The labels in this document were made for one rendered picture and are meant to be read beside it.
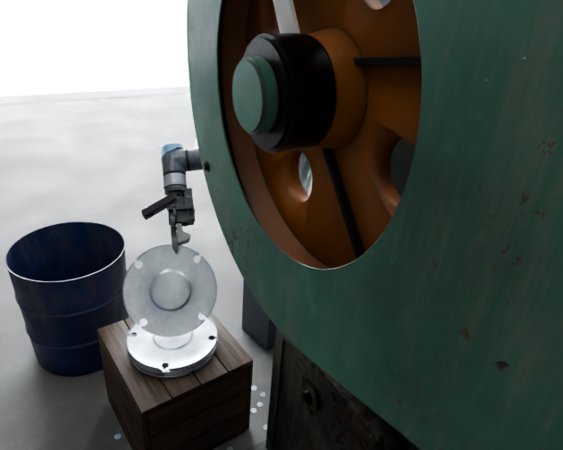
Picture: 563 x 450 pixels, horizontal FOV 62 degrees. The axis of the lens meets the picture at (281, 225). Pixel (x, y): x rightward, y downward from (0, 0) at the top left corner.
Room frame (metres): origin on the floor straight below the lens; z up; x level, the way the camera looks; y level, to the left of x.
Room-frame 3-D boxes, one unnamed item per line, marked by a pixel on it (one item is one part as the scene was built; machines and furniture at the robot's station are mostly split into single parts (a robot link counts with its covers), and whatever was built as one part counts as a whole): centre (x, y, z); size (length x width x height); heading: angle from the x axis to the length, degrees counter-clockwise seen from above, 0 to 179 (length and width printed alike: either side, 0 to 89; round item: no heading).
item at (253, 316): (1.62, 0.02, 0.23); 0.18 x 0.18 x 0.45; 44
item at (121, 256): (1.46, 0.80, 0.24); 0.42 x 0.42 x 0.48
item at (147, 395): (1.14, 0.33, 0.18); 0.40 x 0.38 x 0.35; 38
